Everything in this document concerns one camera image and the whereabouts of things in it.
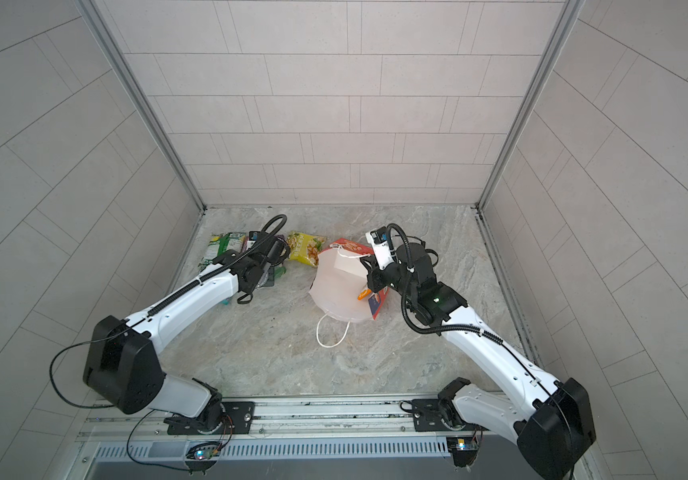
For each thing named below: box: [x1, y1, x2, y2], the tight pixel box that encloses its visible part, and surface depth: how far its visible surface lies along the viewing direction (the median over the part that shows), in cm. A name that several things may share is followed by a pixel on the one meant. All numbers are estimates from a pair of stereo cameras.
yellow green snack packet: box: [286, 232, 326, 267], surface depth 101 cm
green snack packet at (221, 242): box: [198, 232, 248, 268], surface depth 102 cm
